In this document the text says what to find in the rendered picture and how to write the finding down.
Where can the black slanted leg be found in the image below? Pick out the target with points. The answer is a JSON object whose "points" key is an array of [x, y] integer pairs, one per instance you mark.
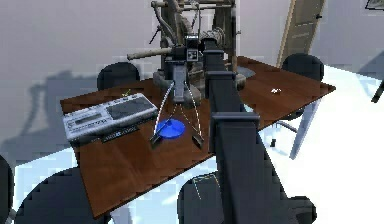
{"points": [[378, 91]]}

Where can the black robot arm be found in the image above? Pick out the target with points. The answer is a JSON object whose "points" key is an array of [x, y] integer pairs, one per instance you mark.
{"points": [[233, 140]]}

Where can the small white object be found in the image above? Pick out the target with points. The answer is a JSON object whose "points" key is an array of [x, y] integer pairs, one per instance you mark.
{"points": [[276, 90]]}

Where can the small green object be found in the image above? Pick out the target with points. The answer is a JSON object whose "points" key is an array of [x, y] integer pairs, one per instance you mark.
{"points": [[126, 93]]}

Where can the black round chair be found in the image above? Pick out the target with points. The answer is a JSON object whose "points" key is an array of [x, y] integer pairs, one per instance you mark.
{"points": [[118, 75], [56, 198], [304, 66], [200, 200], [5, 190]]}

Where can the beige room door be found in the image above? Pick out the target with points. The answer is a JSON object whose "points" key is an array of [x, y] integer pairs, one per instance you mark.
{"points": [[301, 30]]}

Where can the brown wooden table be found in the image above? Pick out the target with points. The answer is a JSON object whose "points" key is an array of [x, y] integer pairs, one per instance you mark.
{"points": [[133, 166]]}

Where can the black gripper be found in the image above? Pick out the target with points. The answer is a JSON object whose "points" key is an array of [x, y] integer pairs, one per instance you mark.
{"points": [[179, 80]]}

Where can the framed wall picture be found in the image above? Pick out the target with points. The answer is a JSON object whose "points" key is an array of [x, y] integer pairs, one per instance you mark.
{"points": [[375, 4]]}

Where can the blue flared vase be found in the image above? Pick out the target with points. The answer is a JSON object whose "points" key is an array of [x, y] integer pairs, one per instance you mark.
{"points": [[171, 129]]}

